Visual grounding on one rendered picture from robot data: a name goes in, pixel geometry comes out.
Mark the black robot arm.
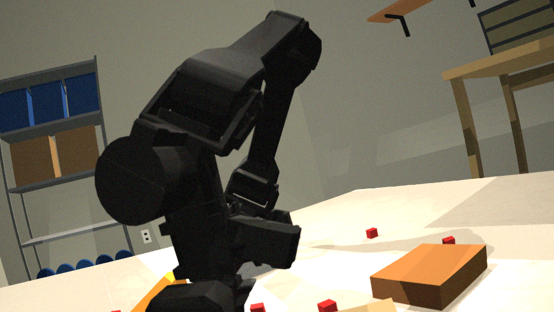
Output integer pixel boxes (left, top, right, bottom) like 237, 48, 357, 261
95, 10, 322, 269

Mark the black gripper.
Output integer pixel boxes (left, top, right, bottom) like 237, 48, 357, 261
144, 196, 257, 312

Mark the orange rectangular bar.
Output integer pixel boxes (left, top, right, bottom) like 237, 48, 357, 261
131, 272, 187, 312

